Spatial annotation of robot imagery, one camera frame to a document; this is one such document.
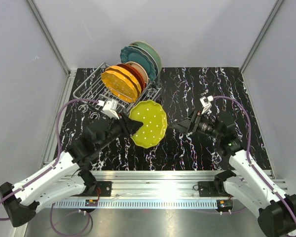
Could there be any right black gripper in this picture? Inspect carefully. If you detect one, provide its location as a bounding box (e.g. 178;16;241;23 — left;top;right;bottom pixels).
170;110;222;140

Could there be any right aluminium frame post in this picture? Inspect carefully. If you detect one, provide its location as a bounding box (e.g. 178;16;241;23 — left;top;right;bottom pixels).
239;0;287;74

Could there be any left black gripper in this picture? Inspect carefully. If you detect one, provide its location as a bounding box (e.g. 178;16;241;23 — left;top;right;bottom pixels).
96;112;144;151

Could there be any aluminium mounting rail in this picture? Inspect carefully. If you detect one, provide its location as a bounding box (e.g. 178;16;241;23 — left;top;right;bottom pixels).
22;170;291;199

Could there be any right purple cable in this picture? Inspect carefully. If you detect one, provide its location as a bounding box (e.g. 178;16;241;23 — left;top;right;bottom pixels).
212;95;296;237

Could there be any purple cable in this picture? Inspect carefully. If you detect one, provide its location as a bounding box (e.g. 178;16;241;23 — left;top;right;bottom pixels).
0;99;101;235
212;95;296;237

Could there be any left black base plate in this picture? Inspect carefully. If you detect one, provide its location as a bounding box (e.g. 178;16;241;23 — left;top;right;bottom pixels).
90;181;112;197

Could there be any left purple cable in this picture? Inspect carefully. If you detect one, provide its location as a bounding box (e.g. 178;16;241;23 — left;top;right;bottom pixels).
0;99;101;235

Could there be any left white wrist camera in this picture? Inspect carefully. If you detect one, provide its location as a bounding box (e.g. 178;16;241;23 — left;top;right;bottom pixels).
98;99;119;119

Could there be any grey wire dish rack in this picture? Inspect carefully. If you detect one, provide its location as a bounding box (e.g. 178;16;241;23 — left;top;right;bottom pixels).
73;62;161;114

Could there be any orange dotted plate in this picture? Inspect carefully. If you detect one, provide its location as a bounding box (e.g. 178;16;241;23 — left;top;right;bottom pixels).
101;70;138;103

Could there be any teal plate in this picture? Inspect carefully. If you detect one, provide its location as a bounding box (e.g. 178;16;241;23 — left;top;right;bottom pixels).
120;46;157;81

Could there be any left aluminium frame post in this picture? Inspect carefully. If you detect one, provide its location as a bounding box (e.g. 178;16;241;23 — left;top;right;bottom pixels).
24;0;77;79

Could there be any white slotted cable duct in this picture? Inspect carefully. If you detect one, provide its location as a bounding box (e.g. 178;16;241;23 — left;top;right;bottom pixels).
54;198;218;209

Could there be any cream plate with black flower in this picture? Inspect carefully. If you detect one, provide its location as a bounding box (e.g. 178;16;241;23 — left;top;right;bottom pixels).
126;61;149;85

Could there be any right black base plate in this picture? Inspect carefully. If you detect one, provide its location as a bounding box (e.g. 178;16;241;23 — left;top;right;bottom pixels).
197;181;229;198

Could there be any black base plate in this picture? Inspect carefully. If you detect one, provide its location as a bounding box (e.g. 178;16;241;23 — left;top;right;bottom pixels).
90;181;112;197
197;181;229;198

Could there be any red brown scalloped plate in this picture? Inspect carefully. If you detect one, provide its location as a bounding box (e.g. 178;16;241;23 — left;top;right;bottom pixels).
118;64;145;92

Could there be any aluminium frame post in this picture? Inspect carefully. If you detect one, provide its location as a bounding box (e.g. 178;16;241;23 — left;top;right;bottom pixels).
24;0;77;79
239;0;287;74

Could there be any green floral plate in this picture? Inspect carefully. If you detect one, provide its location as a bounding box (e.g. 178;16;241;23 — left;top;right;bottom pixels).
129;41;162;75

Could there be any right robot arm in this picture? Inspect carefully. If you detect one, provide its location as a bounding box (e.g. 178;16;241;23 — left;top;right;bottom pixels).
171;111;296;237

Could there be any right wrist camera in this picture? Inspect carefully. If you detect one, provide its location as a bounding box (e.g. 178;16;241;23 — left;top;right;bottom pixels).
200;96;214;114

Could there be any yellow dotted plate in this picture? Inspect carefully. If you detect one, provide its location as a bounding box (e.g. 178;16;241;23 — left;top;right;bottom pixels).
106;64;142;97

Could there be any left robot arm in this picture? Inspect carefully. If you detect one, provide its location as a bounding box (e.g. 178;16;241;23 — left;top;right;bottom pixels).
0;114;143;227

